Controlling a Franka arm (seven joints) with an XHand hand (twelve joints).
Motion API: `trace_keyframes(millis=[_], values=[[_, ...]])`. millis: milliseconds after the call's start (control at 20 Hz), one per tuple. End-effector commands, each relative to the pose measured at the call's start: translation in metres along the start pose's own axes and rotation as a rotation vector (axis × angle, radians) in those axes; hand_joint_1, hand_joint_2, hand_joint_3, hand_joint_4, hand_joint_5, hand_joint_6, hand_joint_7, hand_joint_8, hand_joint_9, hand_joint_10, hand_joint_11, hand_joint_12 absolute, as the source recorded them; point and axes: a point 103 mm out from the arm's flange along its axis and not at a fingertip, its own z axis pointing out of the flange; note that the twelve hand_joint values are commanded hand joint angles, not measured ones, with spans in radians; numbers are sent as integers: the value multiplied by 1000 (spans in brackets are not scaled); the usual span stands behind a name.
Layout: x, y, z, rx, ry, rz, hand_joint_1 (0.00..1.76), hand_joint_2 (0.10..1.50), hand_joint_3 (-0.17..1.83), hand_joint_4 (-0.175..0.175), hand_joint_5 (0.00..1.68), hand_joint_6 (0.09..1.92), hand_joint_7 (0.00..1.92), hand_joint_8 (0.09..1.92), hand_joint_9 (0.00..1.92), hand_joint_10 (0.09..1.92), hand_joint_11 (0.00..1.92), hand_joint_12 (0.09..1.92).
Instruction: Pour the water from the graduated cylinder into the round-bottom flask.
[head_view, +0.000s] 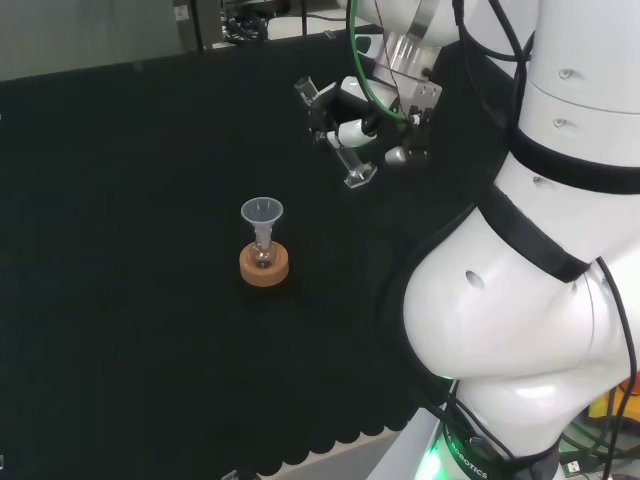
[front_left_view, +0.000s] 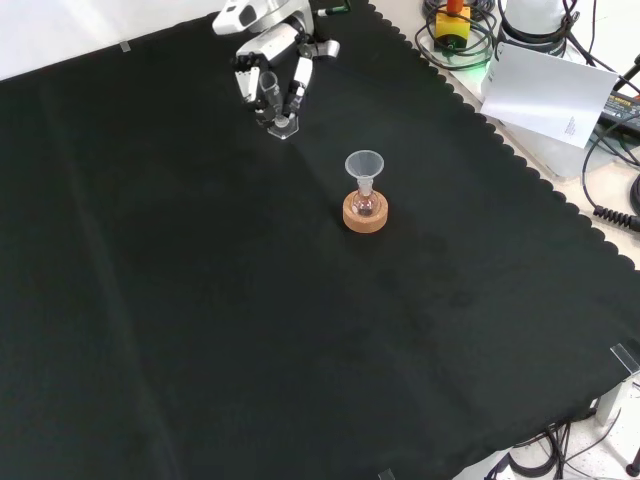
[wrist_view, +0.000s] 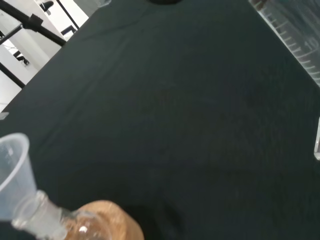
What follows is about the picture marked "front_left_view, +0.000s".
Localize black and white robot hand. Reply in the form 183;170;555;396
230;22;342;132

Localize clear graduated cylinder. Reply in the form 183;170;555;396
259;71;300;140

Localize round-bottom glass flask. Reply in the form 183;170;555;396
351;183;379;218

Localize clear plastic funnel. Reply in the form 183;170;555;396
343;149;385;197

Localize yellow stop button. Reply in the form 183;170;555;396
433;0;473;52

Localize black cloth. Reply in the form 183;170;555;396
0;0;640;480

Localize pale board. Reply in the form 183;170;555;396
479;42;620;150

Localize pale grey box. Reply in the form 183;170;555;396
492;117;597;182

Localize black power adapter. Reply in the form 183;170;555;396
597;89;640;134

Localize black tripod leg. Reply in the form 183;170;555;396
612;52;640;94

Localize clear tape strip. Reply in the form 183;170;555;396
609;343;640;375

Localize black looped cable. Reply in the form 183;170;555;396
413;0;501;72

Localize cork ring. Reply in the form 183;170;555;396
342;192;390;234

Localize black coiled cable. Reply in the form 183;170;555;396
582;124;640;229

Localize white bench bracket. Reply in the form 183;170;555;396
593;372;640;427

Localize black cable bundle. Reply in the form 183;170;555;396
482;418;640;480

